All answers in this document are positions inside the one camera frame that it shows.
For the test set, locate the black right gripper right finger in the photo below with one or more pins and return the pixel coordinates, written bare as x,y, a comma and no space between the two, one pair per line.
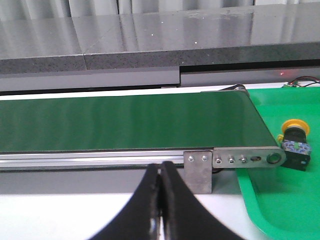
184,217

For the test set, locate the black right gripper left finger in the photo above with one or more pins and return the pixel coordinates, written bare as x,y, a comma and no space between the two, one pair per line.
139,219

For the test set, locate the steel conveyor support leg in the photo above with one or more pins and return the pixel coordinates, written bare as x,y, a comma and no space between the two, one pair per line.
198,171

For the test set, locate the green plastic tray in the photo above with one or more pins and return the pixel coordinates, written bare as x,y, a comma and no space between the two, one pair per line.
285,203

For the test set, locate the green conveyor belt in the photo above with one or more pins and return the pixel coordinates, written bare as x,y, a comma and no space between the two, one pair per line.
156,121

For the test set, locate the grey cabinet front panel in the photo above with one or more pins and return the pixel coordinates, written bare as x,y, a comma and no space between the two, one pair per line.
147,77

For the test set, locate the small green circuit board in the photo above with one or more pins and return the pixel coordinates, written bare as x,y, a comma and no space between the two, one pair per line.
291,85

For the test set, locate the dark grey stone countertop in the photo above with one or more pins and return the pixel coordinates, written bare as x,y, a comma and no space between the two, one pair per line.
229,35

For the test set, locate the grey curtain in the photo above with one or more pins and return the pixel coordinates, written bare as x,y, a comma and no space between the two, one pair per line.
46,9

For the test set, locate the steel conveyor end bracket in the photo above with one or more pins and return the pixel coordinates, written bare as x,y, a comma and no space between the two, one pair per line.
247,157

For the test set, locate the aluminium conveyor side rail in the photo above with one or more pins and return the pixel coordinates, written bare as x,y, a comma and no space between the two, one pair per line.
87,159

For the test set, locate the yellow push button switch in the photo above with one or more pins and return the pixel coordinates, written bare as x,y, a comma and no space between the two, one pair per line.
293,141

